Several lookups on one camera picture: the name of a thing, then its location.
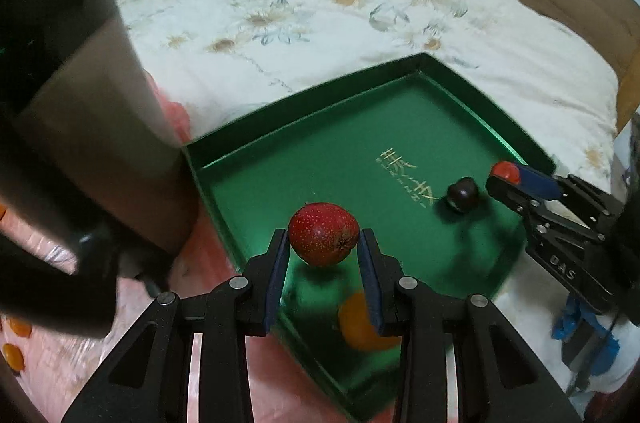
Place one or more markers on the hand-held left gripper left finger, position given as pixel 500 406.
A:
pixel 275 275

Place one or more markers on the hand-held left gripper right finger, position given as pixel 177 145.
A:
pixel 372 285

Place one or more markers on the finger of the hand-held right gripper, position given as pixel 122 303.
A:
pixel 510 198
pixel 540 184

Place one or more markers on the small red fruit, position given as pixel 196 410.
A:
pixel 505 171

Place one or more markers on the tangerine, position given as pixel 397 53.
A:
pixel 355 328

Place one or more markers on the red speckled fruit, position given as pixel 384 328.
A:
pixel 322 233

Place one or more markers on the green tray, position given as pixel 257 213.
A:
pixel 350 163

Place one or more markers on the person's left forearm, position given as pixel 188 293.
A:
pixel 100 103

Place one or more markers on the blue cloth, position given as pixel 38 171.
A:
pixel 607 348

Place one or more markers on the pink plastic sheet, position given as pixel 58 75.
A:
pixel 280 383

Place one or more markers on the floral white quilt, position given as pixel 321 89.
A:
pixel 325 53

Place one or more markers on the small orange fruit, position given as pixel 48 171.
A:
pixel 20 328
pixel 12 357

